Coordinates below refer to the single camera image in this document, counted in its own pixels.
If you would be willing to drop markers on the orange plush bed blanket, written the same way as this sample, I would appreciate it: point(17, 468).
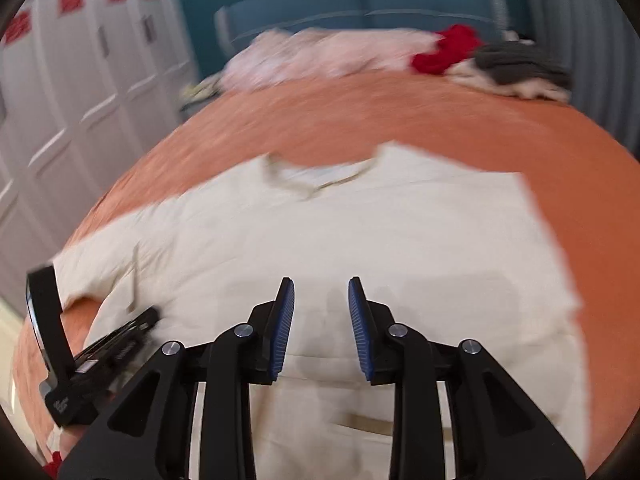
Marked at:
point(584, 184)

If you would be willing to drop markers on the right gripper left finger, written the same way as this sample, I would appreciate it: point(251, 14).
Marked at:
point(186, 413)

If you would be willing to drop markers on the blue-grey curtain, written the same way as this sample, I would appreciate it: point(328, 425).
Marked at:
point(596, 42)

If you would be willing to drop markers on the white wardrobe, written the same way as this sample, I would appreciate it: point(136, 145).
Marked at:
point(87, 88)

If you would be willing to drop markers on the cream quilted jacket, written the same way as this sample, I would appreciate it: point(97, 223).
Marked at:
point(454, 252)

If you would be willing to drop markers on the dark grey garment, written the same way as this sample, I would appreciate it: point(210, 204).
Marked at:
point(510, 62)

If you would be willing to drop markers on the blue padded headboard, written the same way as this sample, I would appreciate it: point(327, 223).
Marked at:
point(239, 24)

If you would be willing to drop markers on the red garment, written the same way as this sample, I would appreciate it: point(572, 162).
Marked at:
point(457, 43)

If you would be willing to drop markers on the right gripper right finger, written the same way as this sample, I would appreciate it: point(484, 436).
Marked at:
point(497, 429)

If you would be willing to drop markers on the pink lace garment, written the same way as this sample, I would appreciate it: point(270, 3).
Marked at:
point(276, 56)

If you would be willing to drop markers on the items on nightstand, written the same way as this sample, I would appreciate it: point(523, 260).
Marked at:
point(205, 90)

